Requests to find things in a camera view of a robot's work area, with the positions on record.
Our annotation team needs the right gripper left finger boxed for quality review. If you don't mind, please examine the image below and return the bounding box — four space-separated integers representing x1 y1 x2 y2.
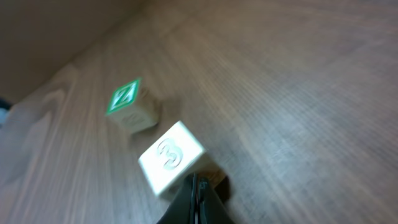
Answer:
157 174 197 224

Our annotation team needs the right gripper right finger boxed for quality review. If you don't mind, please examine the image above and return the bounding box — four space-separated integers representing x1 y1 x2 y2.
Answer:
197 177 235 224

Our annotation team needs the yellow 3 block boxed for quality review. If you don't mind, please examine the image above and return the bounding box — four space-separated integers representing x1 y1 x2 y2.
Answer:
137 120 227 198

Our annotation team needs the green Z block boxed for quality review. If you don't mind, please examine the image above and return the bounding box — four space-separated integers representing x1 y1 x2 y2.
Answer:
105 78 160 134

